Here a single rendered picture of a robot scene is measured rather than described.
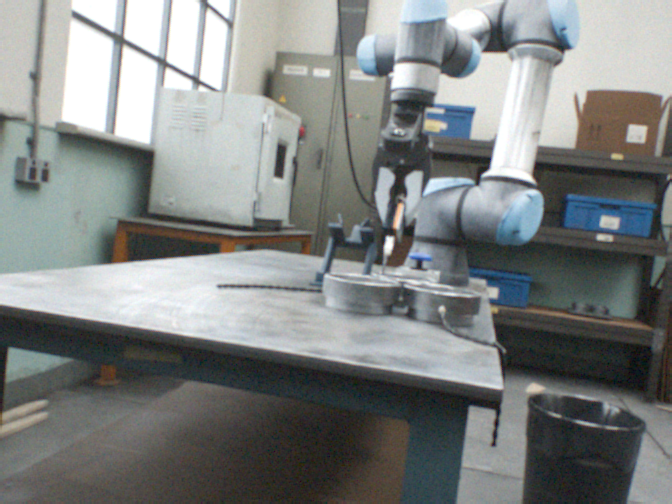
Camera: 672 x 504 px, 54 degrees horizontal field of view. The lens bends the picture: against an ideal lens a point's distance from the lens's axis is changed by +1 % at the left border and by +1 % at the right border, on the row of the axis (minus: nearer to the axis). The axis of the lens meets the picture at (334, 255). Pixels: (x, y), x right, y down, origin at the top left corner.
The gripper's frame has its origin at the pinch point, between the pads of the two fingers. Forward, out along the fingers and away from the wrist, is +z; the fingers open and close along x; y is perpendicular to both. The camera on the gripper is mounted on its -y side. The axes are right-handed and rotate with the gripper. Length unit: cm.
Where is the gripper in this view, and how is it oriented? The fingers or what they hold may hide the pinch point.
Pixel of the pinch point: (395, 217)
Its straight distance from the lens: 108.0
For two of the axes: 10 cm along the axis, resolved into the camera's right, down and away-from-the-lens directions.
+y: 2.5, -0.4, 9.7
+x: -9.6, -1.3, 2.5
